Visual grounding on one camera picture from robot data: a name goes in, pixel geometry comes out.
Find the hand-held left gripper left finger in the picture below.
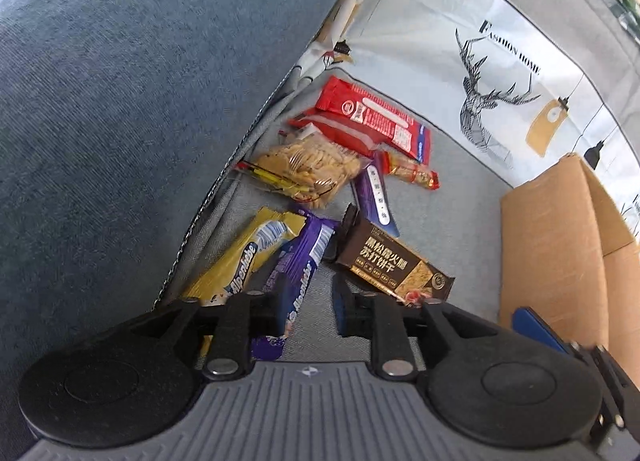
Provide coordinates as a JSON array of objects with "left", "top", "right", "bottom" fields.
[{"left": 120, "top": 281, "right": 301, "bottom": 382}]

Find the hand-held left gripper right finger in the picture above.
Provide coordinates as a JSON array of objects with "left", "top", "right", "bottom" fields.
[{"left": 331, "top": 275, "right": 506, "bottom": 380}]

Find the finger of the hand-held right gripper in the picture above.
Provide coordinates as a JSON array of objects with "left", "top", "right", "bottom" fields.
[{"left": 511, "top": 306, "right": 640, "bottom": 448}]

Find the purple candy packet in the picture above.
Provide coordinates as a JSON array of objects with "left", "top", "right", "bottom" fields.
[{"left": 250, "top": 211, "right": 340, "bottom": 362}]

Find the brown cracker packet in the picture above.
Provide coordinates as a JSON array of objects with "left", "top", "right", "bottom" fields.
[{"left": 325, "top": 204, "right": 457, "bottom": 309}]

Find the cardboard box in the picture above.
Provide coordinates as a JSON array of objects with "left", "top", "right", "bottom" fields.
[{"left": 497, "top": 154, "right": 640, "bottom": 349}]

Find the clear bag of crackers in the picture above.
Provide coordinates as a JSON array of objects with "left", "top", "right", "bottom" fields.
[{"left": 236, "top": 128, "right": 362, "bottom": 209}]

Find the yellow candy packet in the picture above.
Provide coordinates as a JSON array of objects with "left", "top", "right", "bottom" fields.
[{"left": 182, "top": 207, "right": 307, "bottom": 358}]

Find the dark blue snack packet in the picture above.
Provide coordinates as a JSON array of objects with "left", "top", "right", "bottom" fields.
[{"left": 350, "top": 164, "right": 401, "bottom": 238}]

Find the orange snack bar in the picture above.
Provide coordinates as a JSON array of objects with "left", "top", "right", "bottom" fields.
[{"left": 377, "top": 150, "right": 441, "bottom": 191}]

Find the grey sofa seat cushion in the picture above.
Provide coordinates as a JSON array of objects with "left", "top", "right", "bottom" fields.
[{"left": 155, "top": 61, "right": 516, "bottom": 367}]

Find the red packet with clear window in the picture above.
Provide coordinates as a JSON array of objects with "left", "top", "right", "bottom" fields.
[{"left": 287, "top": 111, "right": 381, "bottom": 159}]

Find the long red snack packet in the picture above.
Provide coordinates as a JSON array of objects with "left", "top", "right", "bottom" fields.
[{"left": 315, "top": 75, "right": 432, "bottom": 164}]

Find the blue sofa backrest cushion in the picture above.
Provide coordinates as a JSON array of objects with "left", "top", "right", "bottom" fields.
[{"left": 0, "top": 0, "right": 356, "bottom": 447}]

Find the deer print pillow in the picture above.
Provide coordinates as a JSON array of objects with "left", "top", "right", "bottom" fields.
[{"left": 280, "top": 0, "right": 640, "bottom": 237}]

